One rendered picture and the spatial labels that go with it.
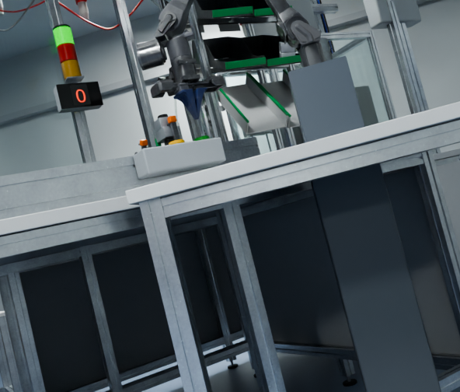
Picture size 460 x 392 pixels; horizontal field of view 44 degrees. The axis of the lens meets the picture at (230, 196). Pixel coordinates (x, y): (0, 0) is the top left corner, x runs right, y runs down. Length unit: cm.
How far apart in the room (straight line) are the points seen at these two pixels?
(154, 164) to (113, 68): 462
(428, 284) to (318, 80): 89
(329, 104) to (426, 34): 444
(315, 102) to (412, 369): 64
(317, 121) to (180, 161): 33
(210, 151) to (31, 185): 42
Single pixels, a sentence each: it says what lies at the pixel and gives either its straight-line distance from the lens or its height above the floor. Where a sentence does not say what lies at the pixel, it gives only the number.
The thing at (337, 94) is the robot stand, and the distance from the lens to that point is 138.
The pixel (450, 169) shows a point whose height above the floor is 77.
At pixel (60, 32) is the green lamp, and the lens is 176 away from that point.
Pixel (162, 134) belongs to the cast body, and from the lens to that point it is 162.
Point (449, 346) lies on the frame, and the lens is 204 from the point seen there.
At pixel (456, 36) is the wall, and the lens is 583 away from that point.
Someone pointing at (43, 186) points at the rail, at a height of 92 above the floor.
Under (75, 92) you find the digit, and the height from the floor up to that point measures 121.
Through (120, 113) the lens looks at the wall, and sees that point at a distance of 581.
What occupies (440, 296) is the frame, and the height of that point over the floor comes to 36.
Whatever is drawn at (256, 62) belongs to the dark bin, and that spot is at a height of 120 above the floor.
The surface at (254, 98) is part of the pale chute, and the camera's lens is 184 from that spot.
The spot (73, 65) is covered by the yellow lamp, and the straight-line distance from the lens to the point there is 172.
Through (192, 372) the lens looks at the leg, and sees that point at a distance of 121.
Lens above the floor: 72
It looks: 4 degrees up
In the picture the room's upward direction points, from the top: 14 degrees counter-clockwise
